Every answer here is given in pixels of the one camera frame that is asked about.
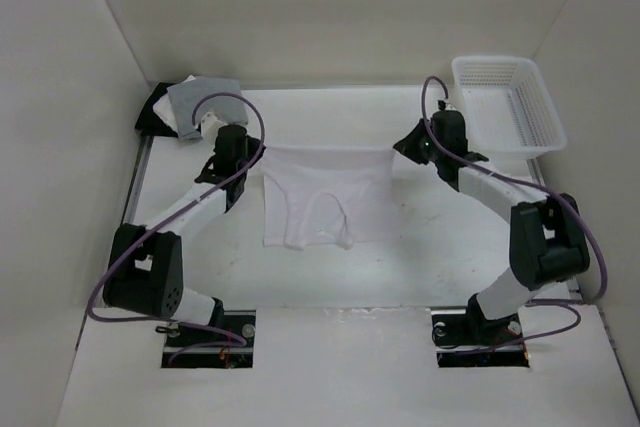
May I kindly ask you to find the white tank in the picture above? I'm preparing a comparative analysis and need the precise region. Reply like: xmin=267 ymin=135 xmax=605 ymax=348
xmin=259 ymin=146 xmax=400 ymax=251
xmin=152 ymin=75 xmax=200 ymax=139

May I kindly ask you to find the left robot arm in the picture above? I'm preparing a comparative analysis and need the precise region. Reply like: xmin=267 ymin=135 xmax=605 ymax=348
xmin=102 ymin=125 xmax=264 ymax=346

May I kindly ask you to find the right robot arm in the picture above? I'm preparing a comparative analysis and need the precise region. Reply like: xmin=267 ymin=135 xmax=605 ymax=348
xmin=393 ymin=110 xmax=590 ymax=348

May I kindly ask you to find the folded grey tank top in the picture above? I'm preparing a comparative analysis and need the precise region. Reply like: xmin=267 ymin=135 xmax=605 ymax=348
xmin=167 ymin=76 xmax=249 ymax=141

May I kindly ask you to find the folded white tank top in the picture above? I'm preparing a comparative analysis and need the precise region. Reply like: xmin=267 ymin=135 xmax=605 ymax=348
xmin=152 ymin=75 xmax=200 ymax=139

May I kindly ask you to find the folded black tank top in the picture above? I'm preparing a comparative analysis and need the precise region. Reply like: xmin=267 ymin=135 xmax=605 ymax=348
xmin=134 ymin=82 xmax=178 ymax=138

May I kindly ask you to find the white plastic basket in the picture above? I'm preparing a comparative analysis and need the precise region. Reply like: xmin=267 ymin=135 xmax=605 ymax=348
xmin=451 ymin=55 xmax=567 ymax=160

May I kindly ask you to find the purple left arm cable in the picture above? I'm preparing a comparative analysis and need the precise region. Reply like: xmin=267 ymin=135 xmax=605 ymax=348
xmin=87 ymin=91 xmax=266 ymax=366

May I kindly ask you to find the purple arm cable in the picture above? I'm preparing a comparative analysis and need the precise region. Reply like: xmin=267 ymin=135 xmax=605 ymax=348
xmin=87 ymin=91 xmax=266 ymax=366
xmin=419 ymin=75 xmax=610 ymax=356

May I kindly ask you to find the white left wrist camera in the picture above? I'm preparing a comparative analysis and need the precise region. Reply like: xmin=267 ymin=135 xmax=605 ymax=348
xmin=199 ymin=110 xmax=228 ymax=144

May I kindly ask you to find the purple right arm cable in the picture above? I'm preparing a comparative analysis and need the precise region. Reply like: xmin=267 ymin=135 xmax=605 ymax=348
xmin=419 ymin=75 xmax=610 ymax=356

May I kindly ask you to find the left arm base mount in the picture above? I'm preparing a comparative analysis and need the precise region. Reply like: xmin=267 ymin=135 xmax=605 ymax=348
xmin=155 ymin=310 xmax=257 ymax=370

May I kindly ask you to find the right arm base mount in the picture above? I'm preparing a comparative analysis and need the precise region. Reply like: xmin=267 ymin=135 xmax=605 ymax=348
xmin=431 ymin=311 xmax=529 ymax=368

